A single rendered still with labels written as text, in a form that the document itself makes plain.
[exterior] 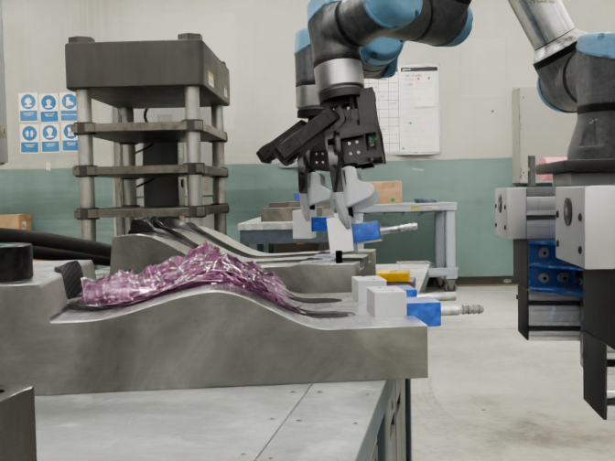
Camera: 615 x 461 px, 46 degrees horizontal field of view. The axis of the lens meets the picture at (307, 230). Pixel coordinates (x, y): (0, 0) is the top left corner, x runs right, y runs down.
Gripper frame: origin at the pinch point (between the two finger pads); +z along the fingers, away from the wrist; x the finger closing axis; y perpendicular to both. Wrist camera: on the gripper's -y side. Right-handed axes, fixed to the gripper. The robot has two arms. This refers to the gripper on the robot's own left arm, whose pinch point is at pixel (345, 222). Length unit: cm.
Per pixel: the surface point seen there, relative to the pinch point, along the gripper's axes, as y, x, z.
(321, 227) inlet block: -8.6, 26.5, -3.0
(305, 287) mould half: -6.2, -6.0, 9.1
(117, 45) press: -183, 323, -178
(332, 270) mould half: -1.8, -6.3, 7.2
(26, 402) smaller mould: -12, -67, 16
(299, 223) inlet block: -12.6, 26.0, -4.3
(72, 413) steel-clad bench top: -19, -49, 19
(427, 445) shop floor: -7, 184, 69
